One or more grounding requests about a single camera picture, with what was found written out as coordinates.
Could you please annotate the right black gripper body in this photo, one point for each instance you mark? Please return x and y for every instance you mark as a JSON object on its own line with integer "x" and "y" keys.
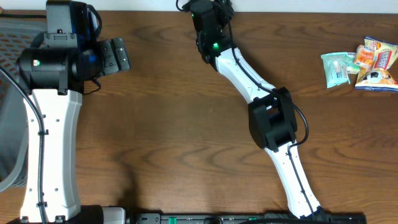
{"x": 221, "y": 14}

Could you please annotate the mint green wet wipes pack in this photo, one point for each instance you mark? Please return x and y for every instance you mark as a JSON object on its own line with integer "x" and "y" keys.
{"x": 335, "y": 67}

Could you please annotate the cream yellow snack bag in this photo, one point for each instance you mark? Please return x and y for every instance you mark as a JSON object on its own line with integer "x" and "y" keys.
{"x": 378, "y": 77}

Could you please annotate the teal Kleenex tissue pack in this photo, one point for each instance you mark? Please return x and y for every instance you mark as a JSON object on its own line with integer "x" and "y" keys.
{"x": 351, "y": 67}

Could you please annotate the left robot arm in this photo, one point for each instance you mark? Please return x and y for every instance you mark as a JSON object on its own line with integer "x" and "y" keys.
{"x": 53, "y": 79}

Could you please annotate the orange Kleenex tissue pack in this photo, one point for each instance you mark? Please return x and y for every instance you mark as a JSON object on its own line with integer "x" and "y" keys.
{"x": 364, "y": 57}

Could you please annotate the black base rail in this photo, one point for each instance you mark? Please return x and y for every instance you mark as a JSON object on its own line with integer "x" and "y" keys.
{"x": 236, "y": 218}

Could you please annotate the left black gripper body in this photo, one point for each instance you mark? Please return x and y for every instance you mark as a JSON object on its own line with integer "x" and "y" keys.
{"x": 108, "y": 59}

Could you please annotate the grey plastic shopping basket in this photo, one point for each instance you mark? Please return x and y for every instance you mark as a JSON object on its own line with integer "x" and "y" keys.
{"x": 16, "y": 35}

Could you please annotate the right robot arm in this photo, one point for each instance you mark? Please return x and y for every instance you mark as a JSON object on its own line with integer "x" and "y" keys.
{"x": 271, "y": 111}

